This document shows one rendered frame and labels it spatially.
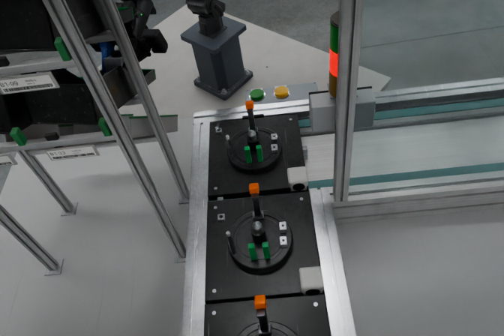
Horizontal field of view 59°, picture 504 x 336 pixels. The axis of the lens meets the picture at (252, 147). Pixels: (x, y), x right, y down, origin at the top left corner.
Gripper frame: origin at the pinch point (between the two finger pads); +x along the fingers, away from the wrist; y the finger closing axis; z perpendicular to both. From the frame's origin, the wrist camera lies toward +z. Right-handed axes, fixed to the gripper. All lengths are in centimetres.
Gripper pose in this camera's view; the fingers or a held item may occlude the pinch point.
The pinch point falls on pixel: (118, 59)
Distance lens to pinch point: 104.1
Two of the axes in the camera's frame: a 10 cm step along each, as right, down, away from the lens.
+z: -2.2, -4.5, -8.7
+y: 9.5, 0.8, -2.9
